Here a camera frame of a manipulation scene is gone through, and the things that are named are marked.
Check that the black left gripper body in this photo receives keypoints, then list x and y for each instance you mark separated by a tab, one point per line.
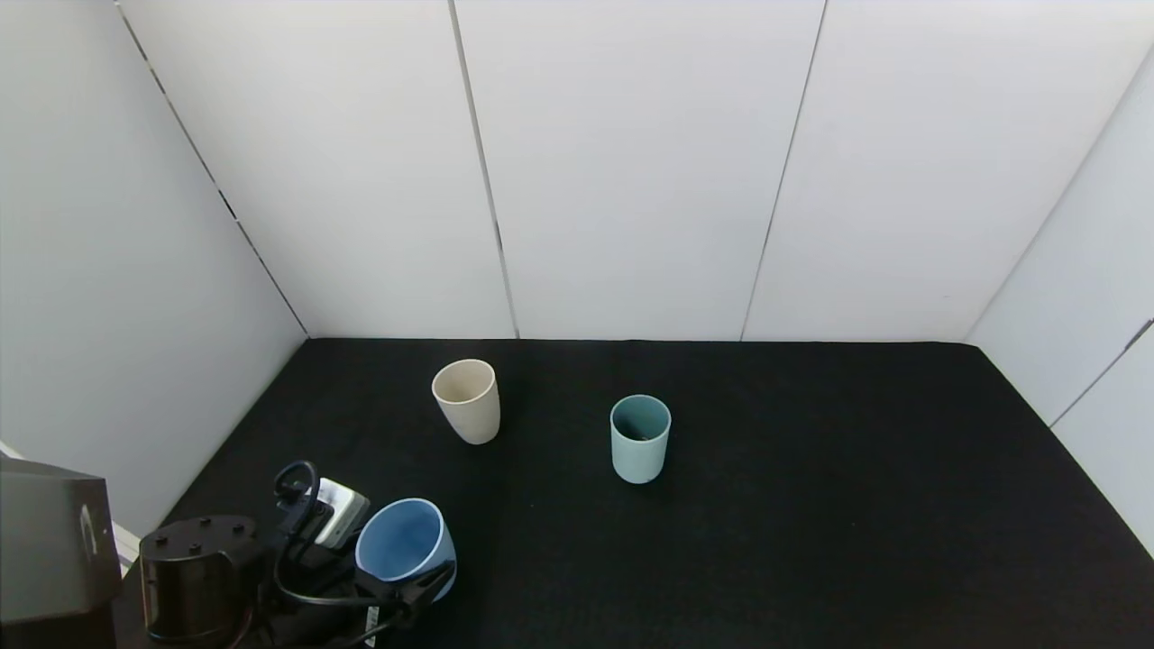
377	618

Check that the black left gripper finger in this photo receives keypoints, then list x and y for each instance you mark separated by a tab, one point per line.
422	590

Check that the blue plastic cup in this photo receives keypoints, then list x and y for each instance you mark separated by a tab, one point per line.
401	541

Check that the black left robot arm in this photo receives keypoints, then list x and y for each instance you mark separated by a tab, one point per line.
198	577

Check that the beige plastic cup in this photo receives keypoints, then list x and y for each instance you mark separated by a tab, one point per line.
473	419

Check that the teal plastic cup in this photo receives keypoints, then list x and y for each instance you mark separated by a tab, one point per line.
638	460

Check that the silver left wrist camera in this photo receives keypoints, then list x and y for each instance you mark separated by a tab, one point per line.
343	509

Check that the white frame rail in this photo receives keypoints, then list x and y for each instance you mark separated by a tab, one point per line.
129	545

